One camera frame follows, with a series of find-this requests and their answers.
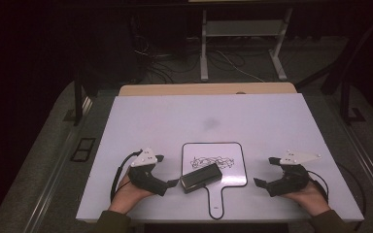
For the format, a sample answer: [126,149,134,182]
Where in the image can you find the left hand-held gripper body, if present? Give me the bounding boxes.
[127,148,169,197]

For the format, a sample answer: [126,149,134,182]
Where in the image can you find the black floor socket frame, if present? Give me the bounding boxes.
[70,137,97,163]

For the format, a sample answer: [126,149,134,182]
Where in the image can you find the white floor cable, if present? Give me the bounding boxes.
[213,49,265,83]

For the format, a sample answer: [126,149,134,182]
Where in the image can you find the black whiteboard eraser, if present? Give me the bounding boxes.
[179,162,223,194]

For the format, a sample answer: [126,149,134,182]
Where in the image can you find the small whiteboard with handle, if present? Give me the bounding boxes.
[181,141,249,220]

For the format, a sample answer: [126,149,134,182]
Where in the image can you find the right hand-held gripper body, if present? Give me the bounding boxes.
[266,149,322,198]

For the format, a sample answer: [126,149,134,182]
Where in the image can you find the person's right hand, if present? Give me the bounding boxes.
[281,179,331,217]

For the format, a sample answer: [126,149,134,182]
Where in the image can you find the black floor cables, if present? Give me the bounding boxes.
[130,16,246,85]

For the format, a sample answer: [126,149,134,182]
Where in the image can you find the left hand-held gripper cable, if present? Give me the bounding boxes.
[110,149,144,203]

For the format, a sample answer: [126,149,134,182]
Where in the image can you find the black metal stand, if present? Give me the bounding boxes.
[72,69,94,127]
[295,9,373,125]

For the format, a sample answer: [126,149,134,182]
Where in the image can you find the person's left hand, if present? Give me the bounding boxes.
[108,176,154,216]

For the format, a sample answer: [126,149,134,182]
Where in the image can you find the white metal stand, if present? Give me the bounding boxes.
[199,8,294,82]

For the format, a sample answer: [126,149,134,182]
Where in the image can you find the hand-held gripper cable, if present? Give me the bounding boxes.
[110,149,144,203]
[305,161,367,232]

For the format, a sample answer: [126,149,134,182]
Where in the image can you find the right hand-held gripper cable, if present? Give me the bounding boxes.
[305,161,367,232]

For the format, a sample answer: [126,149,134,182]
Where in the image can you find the wooden table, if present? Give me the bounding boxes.
[119,82,298,97]

